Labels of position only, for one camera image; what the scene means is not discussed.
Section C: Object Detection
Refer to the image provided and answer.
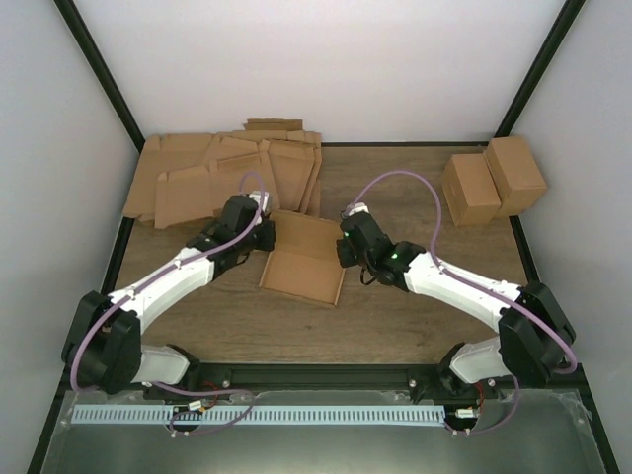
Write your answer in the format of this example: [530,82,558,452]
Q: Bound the cardboard box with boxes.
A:
[484,136,547,217]
[260,210,345,307]
[441,153,501,226]

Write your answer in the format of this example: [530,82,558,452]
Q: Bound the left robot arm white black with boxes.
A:
[61,191,276,399]

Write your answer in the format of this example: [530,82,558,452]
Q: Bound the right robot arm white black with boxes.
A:
[337,204,576,398]

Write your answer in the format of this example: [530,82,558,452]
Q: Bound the stack of flat cardboard blanks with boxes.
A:
[123,118,322,229]

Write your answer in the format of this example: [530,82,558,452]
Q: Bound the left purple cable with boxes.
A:
[68,171,268,438]

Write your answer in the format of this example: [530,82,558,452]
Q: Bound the purple cable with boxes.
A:
[348,170,579,436]
[68,171,268,438]

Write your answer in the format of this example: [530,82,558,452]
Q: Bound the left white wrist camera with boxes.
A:
[248,191,272,214]

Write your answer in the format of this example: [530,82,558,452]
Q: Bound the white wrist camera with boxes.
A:
[341,201,370,220]
[248,191,272,214]

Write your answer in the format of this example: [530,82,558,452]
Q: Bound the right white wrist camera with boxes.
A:
[341,201,370,220]

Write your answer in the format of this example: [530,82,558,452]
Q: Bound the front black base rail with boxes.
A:
[63,362,584,396]

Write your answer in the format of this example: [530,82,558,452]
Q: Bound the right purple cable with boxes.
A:
[348,170,579,436]

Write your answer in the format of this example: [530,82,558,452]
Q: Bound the light blue slotted cable duct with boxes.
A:
[71,405,445,427]

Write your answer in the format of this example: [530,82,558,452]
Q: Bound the black aluminium frame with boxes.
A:
[28,0,619,473]

